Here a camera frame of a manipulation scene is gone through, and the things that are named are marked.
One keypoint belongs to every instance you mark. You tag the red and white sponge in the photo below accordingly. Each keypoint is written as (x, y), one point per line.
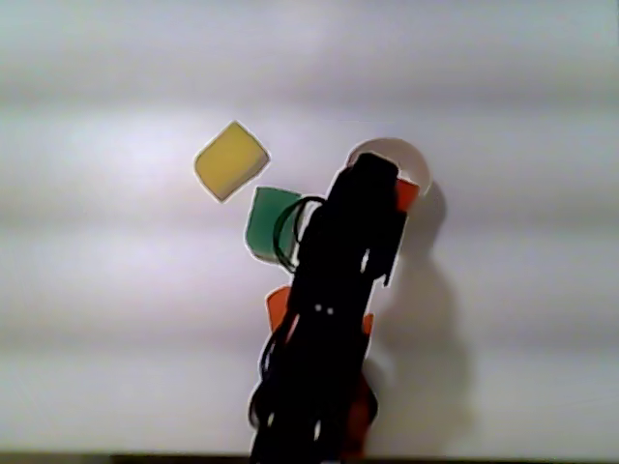
(407, 195)

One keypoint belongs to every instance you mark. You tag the white paper cup green tape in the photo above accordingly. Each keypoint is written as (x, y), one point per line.
(411, 154)

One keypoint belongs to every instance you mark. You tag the green and white sponge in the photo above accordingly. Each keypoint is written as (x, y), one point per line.
(266, 222)

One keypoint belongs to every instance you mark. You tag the yellow and white sponge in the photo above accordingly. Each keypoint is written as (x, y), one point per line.
(229, 162)

